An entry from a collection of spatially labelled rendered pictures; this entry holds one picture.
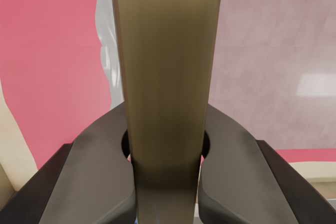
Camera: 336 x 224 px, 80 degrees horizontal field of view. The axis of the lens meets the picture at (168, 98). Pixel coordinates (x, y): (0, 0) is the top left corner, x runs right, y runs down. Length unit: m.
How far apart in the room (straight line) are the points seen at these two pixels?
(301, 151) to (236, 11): 0.26
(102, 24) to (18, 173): 0.29
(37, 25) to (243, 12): 0.23
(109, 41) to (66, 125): 0.15
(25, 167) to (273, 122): 0.40
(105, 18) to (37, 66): 0.11
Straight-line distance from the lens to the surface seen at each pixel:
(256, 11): 0.27
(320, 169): 0.47
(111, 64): 0.26
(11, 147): 0.40
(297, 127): 0.38
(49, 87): 0.31
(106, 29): 0.25
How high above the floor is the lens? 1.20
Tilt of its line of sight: 61 degrees down
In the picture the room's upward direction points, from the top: 175 degrees clockwise
